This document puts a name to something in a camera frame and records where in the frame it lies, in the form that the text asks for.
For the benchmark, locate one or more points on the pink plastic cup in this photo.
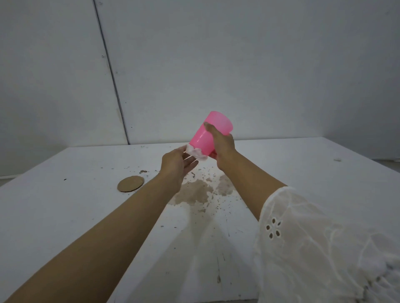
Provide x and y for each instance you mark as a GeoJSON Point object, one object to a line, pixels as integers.
{"type": "Point", "coordinates": [210, 132]}

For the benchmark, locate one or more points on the brown liquid spill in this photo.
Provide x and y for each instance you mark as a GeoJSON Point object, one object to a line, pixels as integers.
{"type": "Point", "coordinates": [200, 192]}

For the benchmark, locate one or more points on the white tissue wad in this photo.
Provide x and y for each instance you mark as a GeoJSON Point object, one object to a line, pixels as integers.
{"type": "Point", "coordinates": [196, 153]}

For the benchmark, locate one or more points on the round brown cardboard coaster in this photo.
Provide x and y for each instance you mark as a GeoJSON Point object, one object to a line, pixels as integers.
{"type": "Point", "coordinates": [130, 184]}

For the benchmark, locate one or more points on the person's left thumb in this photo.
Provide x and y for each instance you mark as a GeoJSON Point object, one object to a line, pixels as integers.
{"type": "Point", "coordinates": [180, 149]}

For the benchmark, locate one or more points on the white embroidered sleeve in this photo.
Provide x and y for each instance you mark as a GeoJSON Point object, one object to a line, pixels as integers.
{"type": "Point", "coordinates": [325, 249]}

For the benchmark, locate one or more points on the person's right thumb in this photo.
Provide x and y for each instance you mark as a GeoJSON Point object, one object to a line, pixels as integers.
{"type": "Point", "coordinates": [210, 129]}

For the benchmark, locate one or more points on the person's left hand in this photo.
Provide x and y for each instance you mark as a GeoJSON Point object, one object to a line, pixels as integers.
{"type": "Point", "coordinates": [173, 164]}

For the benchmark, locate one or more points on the person's right forearm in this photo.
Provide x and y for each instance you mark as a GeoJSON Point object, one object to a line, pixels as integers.
{"type": "Point", "coordinates": [250, 184]}

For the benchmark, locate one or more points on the person's right hand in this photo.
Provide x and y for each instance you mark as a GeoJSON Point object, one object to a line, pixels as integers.
{"type": "Point", "coordinates": [223, 146]}

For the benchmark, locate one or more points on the person's left forearm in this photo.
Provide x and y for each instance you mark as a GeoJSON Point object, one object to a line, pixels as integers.
{"type": "Point", "coordinates": [90, 238]}

